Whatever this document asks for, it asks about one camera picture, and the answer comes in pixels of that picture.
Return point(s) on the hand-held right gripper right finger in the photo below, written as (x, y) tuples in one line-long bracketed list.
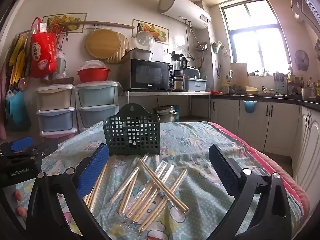
[(225, 171)]

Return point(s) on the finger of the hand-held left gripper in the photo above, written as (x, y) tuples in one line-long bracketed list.
[(22, 143), (42, 152)]

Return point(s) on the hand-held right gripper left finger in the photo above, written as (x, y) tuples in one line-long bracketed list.
[(93, 170)]

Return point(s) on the green plastic utensil basket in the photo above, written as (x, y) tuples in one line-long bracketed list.
[(130, 135)]

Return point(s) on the bunch of chopsticks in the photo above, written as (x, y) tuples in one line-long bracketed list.
[(162, 185)]

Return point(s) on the person's left hand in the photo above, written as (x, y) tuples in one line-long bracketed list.
[(18, 195)]

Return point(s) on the cartoon printed blanket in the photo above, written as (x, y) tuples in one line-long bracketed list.
[(195, 155)]

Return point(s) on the blue bag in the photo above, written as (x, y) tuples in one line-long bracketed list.
[(17, 110)]

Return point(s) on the cream blue pink drawer tower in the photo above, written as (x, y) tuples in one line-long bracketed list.
[(55, 100)]

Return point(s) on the red blanket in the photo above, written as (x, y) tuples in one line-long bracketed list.
[(287, 180)]

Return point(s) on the blue hanging bin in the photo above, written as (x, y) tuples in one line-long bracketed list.
[(249, 107)]

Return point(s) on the white kitchen cabinets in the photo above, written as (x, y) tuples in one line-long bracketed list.
[(275, 122)]

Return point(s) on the wicker basket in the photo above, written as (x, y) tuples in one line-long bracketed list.
[(57, 80)]

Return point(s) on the blue container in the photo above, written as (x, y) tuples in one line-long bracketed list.
[(177, 113)]

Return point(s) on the red cloth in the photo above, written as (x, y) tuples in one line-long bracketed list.
[(216, 93)]

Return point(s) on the yellow hanging bundle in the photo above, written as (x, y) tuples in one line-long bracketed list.
[(18, 60)]

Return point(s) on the stack of steel pots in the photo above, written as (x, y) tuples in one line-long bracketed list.
[(163, 113)]

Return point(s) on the yellow bowl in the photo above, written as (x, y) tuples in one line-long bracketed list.
[(252, 90)]

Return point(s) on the pale green cup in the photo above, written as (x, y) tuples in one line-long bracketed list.
[(61, 66)]

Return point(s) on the dark kitchen countertop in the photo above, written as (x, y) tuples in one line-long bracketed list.
[(275, 98)]

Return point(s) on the blue dish box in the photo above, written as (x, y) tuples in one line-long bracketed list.
[(196, 85)]

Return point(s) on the red printed bag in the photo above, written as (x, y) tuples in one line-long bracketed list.
[(43, 55)]

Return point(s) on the red plastic basin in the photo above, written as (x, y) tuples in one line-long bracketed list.
[(93, 76)]

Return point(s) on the steel rack table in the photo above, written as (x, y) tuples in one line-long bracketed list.
[(170, 93)]

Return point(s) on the pale cutting board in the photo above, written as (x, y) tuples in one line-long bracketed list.
[(238, 71)]

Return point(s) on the white plastic bag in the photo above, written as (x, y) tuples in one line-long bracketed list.
[(93, 64)]

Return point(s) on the teal knife block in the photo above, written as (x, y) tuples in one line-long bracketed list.
[(280, 85)]

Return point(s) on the black microwave oven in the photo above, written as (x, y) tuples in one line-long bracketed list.
[(150, 75)]

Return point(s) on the steel stock pot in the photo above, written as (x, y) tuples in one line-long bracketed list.
[(308, 93)]

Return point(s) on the black blender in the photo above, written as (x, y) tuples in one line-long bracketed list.
[(178, 65)]

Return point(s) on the round bamboo board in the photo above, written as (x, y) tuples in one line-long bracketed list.
[(102, 43)]

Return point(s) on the round woven mat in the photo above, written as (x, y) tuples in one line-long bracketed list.
[(124, 48)]

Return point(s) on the metal strainer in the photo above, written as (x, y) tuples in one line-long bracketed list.
[(201, 47)]

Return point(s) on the kitchen window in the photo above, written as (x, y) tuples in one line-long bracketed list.
[(250, 37)]

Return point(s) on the clear plastic lid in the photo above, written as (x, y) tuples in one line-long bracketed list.
[(146, 40)]

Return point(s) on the long wooden pole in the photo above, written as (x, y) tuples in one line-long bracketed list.
[(105, 23)]

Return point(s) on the white water heater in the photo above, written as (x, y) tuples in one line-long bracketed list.
[(185, 7)]

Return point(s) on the green wall holder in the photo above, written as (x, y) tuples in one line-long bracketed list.
[(219, 48)]

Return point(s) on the fruit wall poster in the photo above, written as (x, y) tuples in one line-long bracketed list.
[(161, 35), (62, 20)]

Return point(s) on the small wall fan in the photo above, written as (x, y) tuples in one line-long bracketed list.
[(302, 60)]

